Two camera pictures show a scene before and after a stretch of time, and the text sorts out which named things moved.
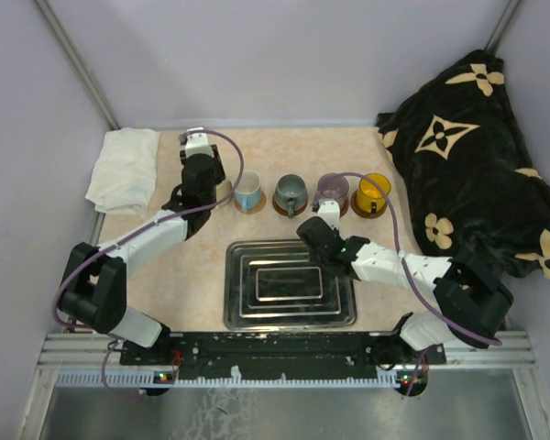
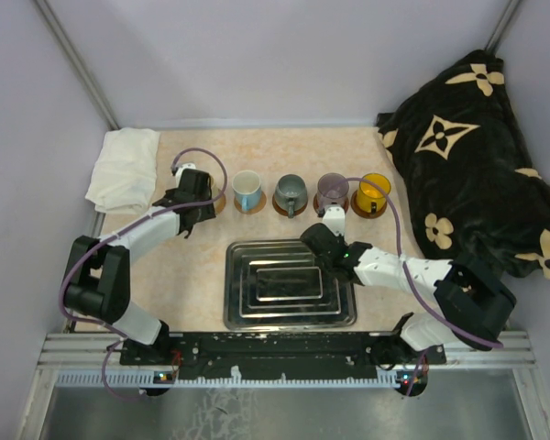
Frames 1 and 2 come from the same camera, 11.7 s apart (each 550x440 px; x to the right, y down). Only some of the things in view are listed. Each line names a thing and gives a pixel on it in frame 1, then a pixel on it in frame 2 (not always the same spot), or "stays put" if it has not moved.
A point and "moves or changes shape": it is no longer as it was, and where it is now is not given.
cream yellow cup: [223, 190] moves or changes shape
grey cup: [291, 193] stays put
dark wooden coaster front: [344, 207] moves or changes shape
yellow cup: [369, 197] stays put
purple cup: [331, 186] stays put
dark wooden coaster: [354, 202] stays put
